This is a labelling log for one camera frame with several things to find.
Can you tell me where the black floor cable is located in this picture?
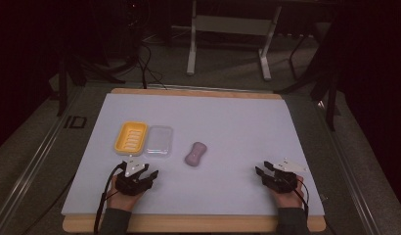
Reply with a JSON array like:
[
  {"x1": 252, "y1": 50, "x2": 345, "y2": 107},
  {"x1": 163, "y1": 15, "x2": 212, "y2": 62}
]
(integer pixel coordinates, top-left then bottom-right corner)
[{"x1": 136, "y1": 40, "x2": 168, "y2": 91}]

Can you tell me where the black tripod stand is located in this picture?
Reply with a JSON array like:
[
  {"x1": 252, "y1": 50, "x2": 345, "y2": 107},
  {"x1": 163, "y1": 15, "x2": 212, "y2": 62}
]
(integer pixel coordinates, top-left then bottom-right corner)
[{"x1": 55, "y1": 0, "x2": 148, "y2": 118}]

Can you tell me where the white metal stand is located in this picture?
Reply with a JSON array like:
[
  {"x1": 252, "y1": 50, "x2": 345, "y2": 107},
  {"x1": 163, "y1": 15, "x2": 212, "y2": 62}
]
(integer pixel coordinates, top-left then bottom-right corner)
[{"x1": 186, "y1": 0, "x2": 284, "y2": 82}]

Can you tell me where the person's left hand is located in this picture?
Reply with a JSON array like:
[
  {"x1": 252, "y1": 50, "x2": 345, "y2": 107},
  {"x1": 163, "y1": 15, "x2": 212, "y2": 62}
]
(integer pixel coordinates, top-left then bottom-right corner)
[{"x1": 106, "y1": 175, "x2": 146, "y2": 212}]

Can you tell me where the yellow soap dish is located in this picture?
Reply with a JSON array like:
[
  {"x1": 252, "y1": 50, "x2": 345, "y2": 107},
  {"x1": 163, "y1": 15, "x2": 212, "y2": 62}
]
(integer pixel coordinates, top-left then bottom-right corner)
[{"x1": 113, "y1": 120, "x2": 149, "y2": 157}]

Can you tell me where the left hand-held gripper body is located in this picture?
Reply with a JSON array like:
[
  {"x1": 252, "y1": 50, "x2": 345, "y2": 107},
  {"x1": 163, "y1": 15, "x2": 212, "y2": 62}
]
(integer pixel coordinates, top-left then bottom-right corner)
[{"x1": 114, "y1": 155, "x2": 155, "y2": 197}]

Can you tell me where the person's right hand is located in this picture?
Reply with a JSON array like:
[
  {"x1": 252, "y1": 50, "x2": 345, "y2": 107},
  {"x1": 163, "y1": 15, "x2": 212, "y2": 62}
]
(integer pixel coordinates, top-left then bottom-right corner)
[{"x1": 269, "y1": 175, "x2": 305, "y2": 210}]

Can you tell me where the metal floor rail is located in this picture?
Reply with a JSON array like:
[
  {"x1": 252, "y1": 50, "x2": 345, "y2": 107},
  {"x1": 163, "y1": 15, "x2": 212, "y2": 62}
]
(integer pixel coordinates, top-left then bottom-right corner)
[
  {"x1": 314, "y1": 99, "x2": 382, "y2": 235},
  {"x1": 0, "y1": 85, "x2": 86, "y2": 235}
]

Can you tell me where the purple soap bar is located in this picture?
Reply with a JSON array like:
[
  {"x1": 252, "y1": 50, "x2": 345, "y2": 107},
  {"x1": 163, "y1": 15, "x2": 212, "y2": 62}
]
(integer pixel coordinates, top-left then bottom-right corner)
[{"x1": 184, "y1": 141, "x2": 208, "y2": 167}]

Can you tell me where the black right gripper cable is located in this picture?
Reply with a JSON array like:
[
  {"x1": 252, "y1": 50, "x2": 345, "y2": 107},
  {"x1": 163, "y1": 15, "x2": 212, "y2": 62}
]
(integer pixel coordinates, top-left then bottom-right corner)
[{"x1": 294, "y1": 177, "x2": 311, "y2": 219}]

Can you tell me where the white table mat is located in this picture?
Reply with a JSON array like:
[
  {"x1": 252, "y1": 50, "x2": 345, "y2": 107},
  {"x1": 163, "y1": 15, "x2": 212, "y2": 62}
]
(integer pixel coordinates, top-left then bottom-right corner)
[{"x1": 61, "y1": 92, "x2": 326, "y2": 217}]

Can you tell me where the black metal stand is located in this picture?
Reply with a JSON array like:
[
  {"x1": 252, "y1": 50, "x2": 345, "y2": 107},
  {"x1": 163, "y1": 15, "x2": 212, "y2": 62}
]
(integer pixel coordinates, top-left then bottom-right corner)
[{"x1": 274, "y1": 19, "x2": 341, "y2": 132}]

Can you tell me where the clear plastic soap dish lid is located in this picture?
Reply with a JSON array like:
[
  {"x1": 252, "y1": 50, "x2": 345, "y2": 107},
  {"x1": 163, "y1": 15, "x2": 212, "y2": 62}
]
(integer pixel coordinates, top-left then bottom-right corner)
[{"x1": 143, "y1": 124, "x2": 174, "y2": 159}]

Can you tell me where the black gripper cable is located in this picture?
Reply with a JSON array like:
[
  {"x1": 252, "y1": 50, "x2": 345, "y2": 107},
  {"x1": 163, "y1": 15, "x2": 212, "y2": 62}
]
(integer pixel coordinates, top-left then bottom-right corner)
[
  {"x1": 92, "y1": 161, "x2": 128, "y2": 235},
  {"x1": 294, "y1": 177, "x2": 311, "y2": 219}
]

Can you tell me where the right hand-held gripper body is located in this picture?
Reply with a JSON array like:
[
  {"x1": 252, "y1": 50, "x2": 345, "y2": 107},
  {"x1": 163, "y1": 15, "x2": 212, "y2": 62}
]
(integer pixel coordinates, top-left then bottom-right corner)
[{"x1": 264, "y1": 158, "x2": 308, "y2": 194}]

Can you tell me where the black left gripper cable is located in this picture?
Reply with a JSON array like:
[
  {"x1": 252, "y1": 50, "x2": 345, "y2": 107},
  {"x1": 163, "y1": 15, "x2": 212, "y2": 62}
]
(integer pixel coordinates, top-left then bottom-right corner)
[{"x1": 92, "y1": 161, "x2": 128, "y2": 235}]

